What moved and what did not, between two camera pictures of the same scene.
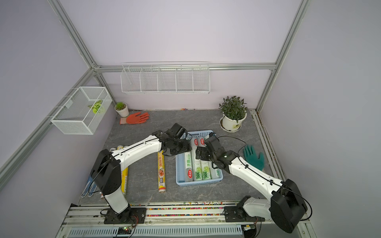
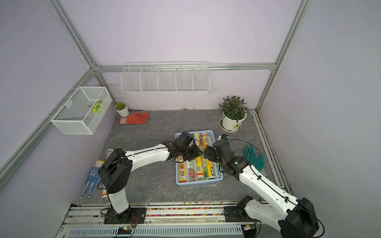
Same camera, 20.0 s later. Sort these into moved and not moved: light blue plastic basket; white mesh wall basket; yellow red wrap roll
Moved: yellow red wrap roll
Not moved: light blue plastic basket; white mesh wall basket
